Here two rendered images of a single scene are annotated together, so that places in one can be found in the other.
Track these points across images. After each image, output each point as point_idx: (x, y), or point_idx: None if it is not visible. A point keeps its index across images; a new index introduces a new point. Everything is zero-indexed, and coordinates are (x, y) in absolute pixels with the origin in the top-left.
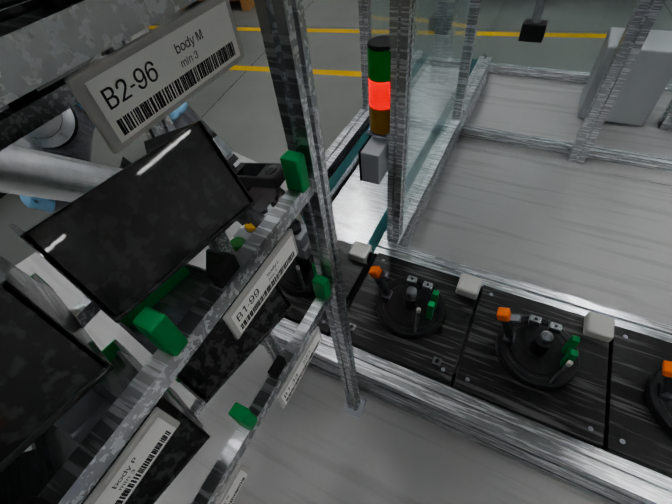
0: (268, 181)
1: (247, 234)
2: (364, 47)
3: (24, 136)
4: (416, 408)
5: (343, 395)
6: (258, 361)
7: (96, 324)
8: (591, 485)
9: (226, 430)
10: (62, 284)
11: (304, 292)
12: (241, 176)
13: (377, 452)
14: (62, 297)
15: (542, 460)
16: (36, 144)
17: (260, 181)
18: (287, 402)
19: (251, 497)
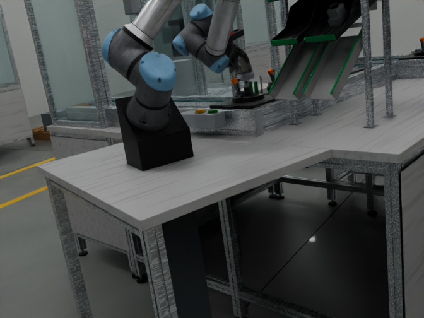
0: (241, 31)
1: (206, 112)
2: (94, 77)
3: (145, 39)
4: (323, 100)
5: (311, 116)
6: (286, 128)
7: (230, 163)
8: (353, 86)
9: (323, 128)
10: (172, 182)
11: (264, 93)
12: (231, 35)
13: (337, 111)
14: (189, 179)
15: (345, 86)
16: (151, 44)
17: (239, 33)
18: (312, 122)
19: (354, 122)
